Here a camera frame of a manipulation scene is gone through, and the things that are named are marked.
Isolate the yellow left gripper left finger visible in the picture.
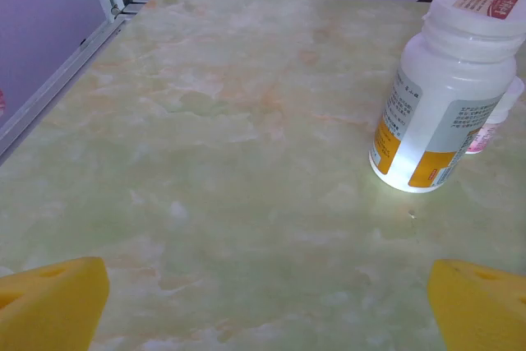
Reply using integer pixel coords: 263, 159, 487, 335
0, 256, 110, 351

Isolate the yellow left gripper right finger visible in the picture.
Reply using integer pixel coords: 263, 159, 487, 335
427, 259, 526, 351

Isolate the small white pill bottle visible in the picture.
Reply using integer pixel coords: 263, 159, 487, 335
464, 76, 526, 155

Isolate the large white pill bottle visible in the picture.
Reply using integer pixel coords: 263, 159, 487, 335
368, 0, 526, 195

